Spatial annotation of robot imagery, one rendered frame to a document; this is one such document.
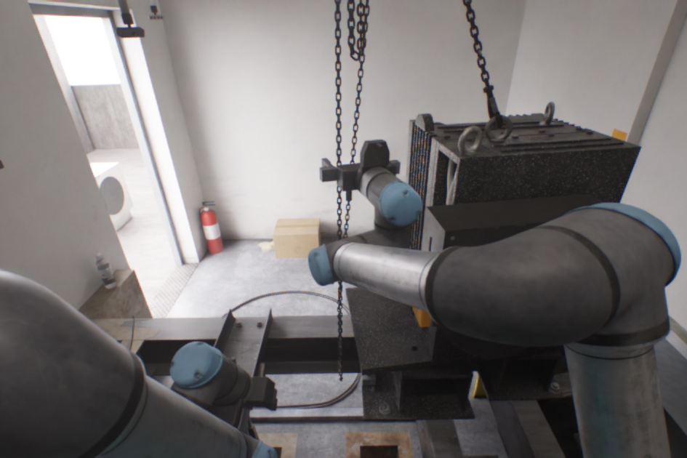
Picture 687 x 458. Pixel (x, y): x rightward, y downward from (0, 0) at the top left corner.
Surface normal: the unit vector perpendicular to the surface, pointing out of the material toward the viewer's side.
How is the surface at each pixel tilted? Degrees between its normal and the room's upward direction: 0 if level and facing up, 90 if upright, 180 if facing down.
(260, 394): 25
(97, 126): 90
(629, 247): 39
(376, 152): 88
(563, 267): 34
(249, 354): 0
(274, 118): 90
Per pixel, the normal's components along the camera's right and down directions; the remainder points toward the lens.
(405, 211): 0.30, 0.43
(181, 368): -0.18, -0.60
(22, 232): 1.00, -0.02
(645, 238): 0.30, -0.41
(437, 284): -0.87, -0.17
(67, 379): 0.83, -0.18
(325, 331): -0.03, -0.87
